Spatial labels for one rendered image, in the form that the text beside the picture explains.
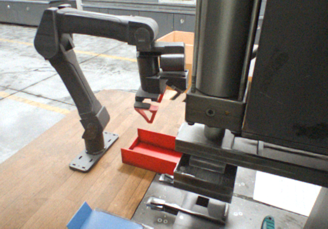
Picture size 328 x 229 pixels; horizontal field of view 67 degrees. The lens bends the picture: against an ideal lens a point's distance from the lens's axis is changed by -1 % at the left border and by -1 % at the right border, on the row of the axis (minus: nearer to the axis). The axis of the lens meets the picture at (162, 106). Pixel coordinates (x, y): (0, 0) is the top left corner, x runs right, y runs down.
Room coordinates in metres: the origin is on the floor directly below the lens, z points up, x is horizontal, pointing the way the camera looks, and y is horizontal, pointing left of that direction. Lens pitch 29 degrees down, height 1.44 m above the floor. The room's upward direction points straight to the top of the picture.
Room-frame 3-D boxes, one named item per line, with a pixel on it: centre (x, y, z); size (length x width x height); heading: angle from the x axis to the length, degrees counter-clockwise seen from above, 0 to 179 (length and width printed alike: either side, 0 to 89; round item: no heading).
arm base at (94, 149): (0.65, 0.22, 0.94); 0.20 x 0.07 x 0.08; 159
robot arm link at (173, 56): (0.63, 0.00, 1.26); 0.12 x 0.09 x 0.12; 82
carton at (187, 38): (2.93, -0.25, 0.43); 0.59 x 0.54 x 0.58; 155
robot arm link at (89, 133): (0.66, 0.21, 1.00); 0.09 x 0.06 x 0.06; 172
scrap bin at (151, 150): (0.61, -0.01, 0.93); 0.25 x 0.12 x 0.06; 69
